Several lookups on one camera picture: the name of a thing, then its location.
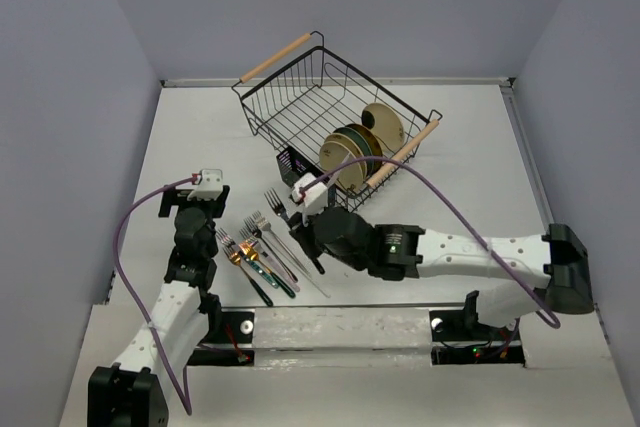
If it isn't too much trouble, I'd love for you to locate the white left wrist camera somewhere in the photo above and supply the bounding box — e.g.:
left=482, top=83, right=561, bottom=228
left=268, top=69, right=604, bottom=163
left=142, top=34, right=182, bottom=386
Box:
left=188, top=169, right=224, bottom=201

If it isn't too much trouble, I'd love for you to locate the beige plate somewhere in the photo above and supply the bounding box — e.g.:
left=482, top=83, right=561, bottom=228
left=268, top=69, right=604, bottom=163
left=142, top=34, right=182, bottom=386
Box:
left=324, top=133, right=367, bottom=180
left=319, top=140, right=364, bottom=191
left=361, top=103, right=405, bottom=152

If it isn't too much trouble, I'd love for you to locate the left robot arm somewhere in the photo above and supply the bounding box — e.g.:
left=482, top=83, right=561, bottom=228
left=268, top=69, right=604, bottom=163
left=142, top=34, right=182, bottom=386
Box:
left=87, top=169, right=230, bottom=426

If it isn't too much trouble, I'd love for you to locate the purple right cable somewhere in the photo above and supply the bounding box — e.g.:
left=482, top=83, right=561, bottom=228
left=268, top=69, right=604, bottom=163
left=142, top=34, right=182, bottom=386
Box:
left=299, top=156, right=560, bottom=361

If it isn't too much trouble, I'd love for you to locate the gold fork dark green handle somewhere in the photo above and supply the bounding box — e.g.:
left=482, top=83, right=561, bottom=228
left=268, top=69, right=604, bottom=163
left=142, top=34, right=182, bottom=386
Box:
left=215, top=227, right=274, bottom=308

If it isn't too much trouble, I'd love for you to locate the clear chopstick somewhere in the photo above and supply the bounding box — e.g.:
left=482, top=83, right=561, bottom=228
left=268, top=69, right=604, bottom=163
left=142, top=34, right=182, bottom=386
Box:
left=298, top=268, right=331, bottom=299
left=329, top=153, right=352, bottom=185

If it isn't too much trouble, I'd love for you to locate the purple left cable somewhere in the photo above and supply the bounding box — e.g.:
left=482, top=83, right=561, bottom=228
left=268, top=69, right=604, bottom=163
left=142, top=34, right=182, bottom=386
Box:
left=113, top=174, right=251, bottom=417

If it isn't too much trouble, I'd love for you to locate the black fork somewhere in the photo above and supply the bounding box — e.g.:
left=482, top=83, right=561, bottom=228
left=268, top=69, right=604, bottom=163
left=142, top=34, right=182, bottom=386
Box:
left=265, top=188, right=326, bottom=275

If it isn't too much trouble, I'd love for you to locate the silver fork pink handle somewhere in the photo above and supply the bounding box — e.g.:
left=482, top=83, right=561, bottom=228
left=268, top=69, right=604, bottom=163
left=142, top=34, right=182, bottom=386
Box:
left=251, top=211, right=299, bottom=283

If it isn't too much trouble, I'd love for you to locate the dark green plate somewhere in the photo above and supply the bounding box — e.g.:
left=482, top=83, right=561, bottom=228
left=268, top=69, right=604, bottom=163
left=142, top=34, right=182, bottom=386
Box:
left=334, top=126, right=376, bottom=176

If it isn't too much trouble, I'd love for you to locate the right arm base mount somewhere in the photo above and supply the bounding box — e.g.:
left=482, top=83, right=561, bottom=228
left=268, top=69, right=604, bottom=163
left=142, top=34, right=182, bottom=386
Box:
left=429, top=291, right=526, bottom=366

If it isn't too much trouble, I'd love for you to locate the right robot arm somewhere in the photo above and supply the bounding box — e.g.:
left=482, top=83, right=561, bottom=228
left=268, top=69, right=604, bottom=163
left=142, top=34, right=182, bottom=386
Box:
left=287, top=207, right=595, bottom=339

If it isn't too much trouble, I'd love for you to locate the beige plate at back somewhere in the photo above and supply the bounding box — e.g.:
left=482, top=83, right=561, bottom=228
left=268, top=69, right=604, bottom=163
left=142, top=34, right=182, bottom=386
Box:
left=361, top=103, right=405, bottom=152

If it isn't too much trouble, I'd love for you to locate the purple cable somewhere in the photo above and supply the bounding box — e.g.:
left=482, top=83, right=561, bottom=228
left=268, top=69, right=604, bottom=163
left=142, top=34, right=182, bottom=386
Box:
left=299, top=156, right=560, bottom=361
left=113, top=174, right=251, bottom=417

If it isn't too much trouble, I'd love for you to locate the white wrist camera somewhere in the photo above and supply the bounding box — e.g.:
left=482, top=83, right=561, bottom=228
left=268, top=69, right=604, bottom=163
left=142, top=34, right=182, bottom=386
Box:
left=188, top=169, right=224, bottom=201
left=291, top=173, right=328, bottom=215

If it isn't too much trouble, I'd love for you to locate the beige plate in middle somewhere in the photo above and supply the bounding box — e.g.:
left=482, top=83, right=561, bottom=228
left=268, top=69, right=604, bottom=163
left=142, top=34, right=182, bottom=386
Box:
left=324, top=133, right=367, bottom=180

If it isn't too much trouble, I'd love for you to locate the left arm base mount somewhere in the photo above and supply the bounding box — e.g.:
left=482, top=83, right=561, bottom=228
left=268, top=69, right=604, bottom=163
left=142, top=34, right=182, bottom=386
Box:
left=188, top=310, right=255, bottom=367

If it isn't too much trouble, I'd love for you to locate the black wire dish rack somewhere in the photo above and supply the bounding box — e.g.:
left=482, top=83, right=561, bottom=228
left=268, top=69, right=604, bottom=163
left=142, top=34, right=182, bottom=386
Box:
left=232, top=31, right=442, bottom=211

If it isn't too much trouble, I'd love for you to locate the black perforated cutlery holder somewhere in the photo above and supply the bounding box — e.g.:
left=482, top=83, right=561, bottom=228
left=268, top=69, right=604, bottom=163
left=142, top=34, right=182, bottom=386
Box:
left=276, top=146, right=323, bottom=191

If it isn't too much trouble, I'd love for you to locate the plain silver fork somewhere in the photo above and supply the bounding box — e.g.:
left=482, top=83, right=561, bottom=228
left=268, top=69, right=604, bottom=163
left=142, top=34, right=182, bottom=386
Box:
left=244, top=215, right=310, bottom=275

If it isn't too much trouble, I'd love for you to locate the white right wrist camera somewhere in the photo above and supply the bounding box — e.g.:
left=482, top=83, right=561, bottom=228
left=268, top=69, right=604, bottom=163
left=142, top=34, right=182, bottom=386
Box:
left=291, top=173, right=328, bottom=215

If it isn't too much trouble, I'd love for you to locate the gold rimmed dark plate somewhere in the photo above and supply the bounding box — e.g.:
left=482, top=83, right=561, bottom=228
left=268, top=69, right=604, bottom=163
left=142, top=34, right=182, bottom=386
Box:
left=346, top=123, right=383, bottom=173

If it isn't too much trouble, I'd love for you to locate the beige plate in front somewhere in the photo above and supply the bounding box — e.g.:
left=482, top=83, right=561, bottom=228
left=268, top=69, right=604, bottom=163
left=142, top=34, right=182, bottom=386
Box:
left=319, top=140, right=364, bottom=191

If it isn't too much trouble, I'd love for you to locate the silver fork teal handle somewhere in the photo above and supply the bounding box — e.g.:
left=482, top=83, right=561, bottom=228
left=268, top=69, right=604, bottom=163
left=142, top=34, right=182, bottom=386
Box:
left=239, top=239, right=279, bottom=289

